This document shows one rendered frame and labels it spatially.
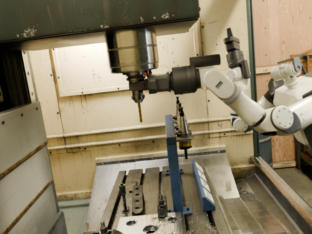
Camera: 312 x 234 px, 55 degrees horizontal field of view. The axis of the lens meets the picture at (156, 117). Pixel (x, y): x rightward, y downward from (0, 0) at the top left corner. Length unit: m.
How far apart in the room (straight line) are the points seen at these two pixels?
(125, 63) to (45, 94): 1.29
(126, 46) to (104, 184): 1.26
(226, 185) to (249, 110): 0.97
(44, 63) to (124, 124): 0.65
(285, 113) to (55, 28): 0.73
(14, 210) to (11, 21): 0.58
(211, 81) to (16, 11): 0.58
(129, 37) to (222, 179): 1.26
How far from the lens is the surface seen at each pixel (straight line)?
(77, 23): 0.88
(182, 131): 1.22
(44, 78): 2.13
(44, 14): 0.91
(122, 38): 0.90
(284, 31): 3.90
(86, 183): 2.23
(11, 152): 1.08
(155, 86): 0.92
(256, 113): 1.01
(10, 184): 1.09
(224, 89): 0.94
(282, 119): 1.03
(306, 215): 1.50
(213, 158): 2.07
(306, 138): 1.45
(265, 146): 3.30
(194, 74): 0.94
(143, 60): 0.90
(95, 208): 1.90
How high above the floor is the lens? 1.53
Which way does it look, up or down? 11 degrees down
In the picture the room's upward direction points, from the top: 7 degrees counter-clockwise
